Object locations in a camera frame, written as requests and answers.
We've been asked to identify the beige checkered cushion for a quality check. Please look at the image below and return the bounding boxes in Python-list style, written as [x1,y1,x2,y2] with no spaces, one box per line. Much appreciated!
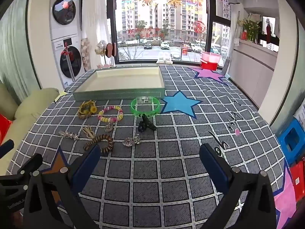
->
[81,38,92,71]

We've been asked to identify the grey plaid star blanket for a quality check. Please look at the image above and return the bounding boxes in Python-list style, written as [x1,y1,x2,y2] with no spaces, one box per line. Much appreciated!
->
[7,64,294,229]

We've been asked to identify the silver brooch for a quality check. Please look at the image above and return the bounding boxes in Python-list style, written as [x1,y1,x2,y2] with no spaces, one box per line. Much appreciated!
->
[122,136,141,147]

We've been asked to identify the brown spiral hair tie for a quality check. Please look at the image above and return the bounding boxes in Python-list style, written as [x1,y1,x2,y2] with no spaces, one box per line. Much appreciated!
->
[83,135,114,154]

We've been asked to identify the black claw hair clip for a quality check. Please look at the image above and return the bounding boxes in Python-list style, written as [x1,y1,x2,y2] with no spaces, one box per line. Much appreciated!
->
[137,113,157,133]

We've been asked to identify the white cabinet counter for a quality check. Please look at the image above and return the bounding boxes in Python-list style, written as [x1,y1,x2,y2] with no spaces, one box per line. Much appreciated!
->
[228,39,278,108]

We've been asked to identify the small white stool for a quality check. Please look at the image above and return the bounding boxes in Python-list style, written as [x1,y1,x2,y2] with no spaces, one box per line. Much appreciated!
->
[157,52,173,65]

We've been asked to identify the white flower ornament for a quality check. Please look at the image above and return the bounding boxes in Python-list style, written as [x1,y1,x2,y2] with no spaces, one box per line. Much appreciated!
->
[95,40,107,64]

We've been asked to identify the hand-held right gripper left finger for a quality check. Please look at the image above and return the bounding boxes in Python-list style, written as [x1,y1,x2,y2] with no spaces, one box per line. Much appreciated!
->
[22,144,102,229]

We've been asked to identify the green potted plant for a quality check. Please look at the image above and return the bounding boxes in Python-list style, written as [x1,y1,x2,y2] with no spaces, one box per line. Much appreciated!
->
[239,17,262,44]

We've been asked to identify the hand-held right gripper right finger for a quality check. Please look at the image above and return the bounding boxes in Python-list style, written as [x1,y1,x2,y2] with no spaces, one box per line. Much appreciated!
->
[199,144,278,229]

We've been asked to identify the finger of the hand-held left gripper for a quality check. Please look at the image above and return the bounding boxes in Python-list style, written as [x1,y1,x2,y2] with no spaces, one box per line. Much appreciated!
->
[17,153,43,176]
[0,139,14,159]

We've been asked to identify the red plastic bag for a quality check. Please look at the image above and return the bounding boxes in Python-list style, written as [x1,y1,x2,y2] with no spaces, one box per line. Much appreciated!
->
[0,113,13,146]

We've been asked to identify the brown oval slippers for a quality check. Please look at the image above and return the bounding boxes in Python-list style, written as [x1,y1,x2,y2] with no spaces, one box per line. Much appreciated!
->
[106,42,118,58]

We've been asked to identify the white washing machine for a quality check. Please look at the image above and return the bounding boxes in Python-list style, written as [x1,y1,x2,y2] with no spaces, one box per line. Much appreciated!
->
[52,38,84,88]

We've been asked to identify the green translucent bangle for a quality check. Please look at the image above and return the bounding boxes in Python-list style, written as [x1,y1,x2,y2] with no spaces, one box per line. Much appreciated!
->
[131,97,161,117]

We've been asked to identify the white curtain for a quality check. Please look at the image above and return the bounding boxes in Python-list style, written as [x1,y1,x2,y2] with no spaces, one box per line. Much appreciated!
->
[82,0,113,68]

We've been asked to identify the cream sofa cushion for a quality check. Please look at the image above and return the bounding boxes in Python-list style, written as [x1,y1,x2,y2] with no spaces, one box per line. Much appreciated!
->
[0,81,60,175]

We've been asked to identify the pastel bead bracelet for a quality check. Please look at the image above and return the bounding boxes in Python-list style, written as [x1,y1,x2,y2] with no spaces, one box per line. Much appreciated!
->
[98,105,124,132]

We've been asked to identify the grey-green jewelry tray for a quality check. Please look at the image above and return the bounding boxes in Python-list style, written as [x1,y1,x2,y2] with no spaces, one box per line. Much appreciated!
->
[73,66,165,102]

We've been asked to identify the pink gift bags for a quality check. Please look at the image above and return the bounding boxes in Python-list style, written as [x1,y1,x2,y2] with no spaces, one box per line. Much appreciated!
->
[96,60,114,68]

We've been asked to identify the large black-framed window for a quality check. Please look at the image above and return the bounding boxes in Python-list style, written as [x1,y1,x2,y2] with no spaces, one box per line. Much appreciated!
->
[106,0,236,68]

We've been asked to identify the beige ribbon bow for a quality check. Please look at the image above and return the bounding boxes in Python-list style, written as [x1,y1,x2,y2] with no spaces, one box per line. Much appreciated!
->
[82,125,96,140]

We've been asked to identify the pink plastic basin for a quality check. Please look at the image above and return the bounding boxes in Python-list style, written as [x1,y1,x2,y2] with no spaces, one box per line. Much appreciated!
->
[200,51,222,64]

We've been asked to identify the blue plastic stool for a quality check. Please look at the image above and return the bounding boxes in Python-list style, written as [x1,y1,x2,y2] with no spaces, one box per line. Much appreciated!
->
[277,119,305,165]

